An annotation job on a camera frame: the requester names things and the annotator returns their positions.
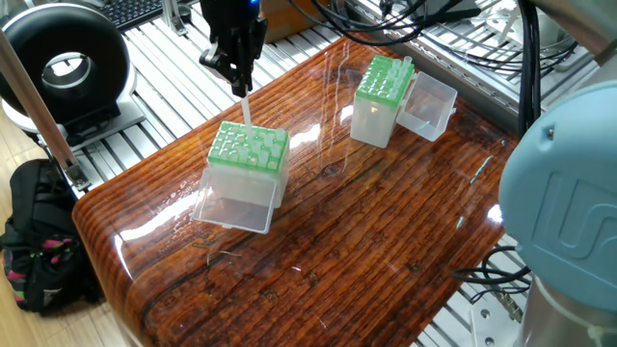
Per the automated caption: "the black keyboard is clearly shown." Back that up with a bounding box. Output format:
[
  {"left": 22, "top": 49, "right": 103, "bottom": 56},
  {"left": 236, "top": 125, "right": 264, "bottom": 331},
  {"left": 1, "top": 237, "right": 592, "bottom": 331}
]
[{"left": 96, "top": 0, "right": 165, "bottom": 28}]

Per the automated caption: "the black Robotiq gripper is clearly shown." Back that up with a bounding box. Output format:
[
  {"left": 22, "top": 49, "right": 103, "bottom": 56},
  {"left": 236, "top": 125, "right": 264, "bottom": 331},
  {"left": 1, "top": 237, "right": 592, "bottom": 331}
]
[{"left": 199, "top": 0, "right": 269, "bottom": 95}]

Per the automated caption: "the brown wooden pole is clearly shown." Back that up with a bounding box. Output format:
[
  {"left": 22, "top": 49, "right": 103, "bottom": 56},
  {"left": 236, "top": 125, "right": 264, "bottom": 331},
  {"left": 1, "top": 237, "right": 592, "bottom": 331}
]
[{"left": 0, "top": 34, "right": 88, "bottom": 189}]

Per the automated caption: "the black gripper cable bundle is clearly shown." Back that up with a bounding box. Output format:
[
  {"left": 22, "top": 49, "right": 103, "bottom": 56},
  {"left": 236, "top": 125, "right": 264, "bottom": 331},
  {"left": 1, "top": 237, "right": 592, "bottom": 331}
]
[{"left": 289, "top": 0, "right": 579, "bottom": 136}]

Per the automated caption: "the cardboard box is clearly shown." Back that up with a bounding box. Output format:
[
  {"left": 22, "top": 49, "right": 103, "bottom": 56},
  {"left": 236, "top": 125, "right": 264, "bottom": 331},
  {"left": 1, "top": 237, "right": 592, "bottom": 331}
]
[{"left": 262, "top": 0, "right": 334, "bottom": 44}]

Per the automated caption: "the clear pipette box green rack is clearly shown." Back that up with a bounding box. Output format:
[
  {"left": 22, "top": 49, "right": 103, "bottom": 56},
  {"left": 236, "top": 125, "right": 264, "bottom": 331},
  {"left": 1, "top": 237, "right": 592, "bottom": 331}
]
[
  {"left": 192, "top": 120, "right": 291, "bottom": 234},
  {"left": 349, "top": 55, "right": 459, "bottom": 148}
]

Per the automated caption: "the black backpack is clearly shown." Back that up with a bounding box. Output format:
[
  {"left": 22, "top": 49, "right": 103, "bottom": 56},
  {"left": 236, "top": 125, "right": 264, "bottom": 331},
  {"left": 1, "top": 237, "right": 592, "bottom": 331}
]
[{"left": 0, "top": 159, "right": 102, "bottom": 314}]

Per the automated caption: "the silver metal bracket post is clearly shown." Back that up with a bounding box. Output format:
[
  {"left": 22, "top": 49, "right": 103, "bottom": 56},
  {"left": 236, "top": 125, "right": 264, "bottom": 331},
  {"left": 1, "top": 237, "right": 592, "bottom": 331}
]
[{"left": 162, "top": 0, "right": 194, "bottom": 38}]

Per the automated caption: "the black round ring device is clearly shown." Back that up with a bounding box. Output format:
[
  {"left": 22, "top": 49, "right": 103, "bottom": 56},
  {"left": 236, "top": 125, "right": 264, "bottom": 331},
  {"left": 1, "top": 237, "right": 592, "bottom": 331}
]
[{"left": 0, "top": 5, "right": 136, "bottom": 146}]

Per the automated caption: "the black loose cable with plug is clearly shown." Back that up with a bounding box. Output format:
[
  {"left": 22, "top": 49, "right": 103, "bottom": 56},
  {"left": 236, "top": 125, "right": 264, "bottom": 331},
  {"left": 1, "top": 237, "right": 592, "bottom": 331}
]
[{"left": 451, "top": 246, "right": 531, "bottom": 324}]

